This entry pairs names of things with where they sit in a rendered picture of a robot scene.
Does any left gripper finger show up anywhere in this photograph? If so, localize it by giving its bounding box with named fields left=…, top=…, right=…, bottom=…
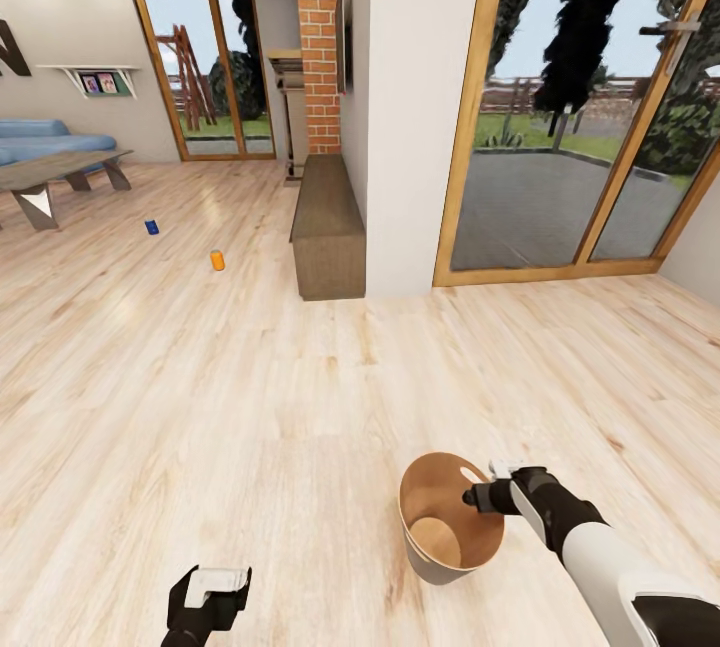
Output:
left=235, top=568, right=252, bottom=615
left=173, top=565, right=200, bottom=588

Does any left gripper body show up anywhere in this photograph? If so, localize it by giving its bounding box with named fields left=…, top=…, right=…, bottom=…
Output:
left=164, top=588, right=237, bottom=647

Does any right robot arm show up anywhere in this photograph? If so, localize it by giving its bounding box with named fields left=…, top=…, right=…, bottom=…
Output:
left=462, top=456, right=720, bottom=647

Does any trash can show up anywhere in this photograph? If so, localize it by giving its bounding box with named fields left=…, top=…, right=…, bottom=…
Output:
left=398, top=451, right=505, bottom=586

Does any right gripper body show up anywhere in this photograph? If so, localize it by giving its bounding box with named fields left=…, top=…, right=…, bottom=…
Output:
left=473, top=480, right=521, bottom=516

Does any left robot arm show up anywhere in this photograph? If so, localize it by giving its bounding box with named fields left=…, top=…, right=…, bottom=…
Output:
left=161, top=565, right=252, bottom=647

